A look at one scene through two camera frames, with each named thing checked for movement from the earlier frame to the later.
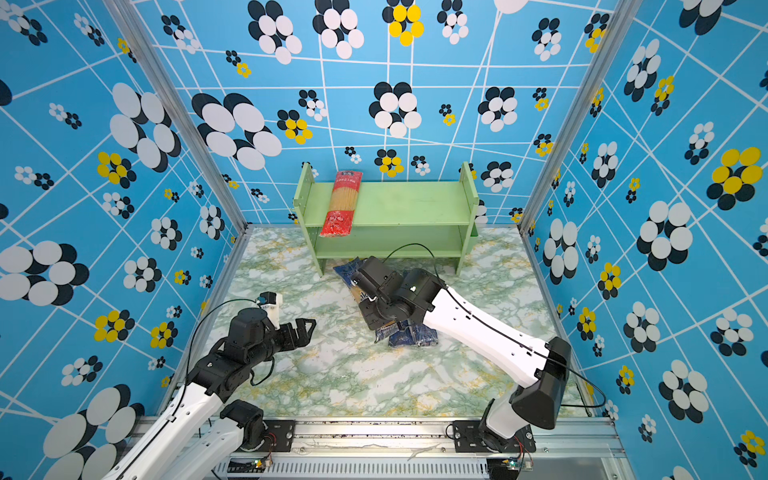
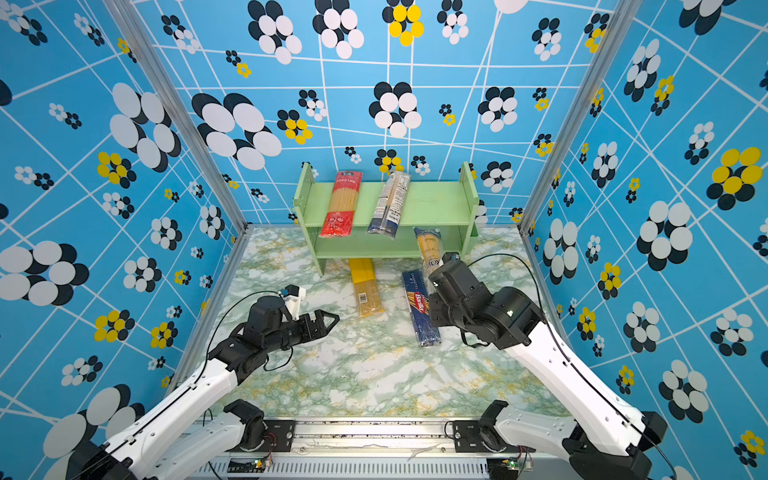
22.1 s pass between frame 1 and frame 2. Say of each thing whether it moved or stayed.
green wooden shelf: stayed
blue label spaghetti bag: moved
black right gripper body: moved
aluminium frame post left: stayed
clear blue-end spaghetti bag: moved
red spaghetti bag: stayed
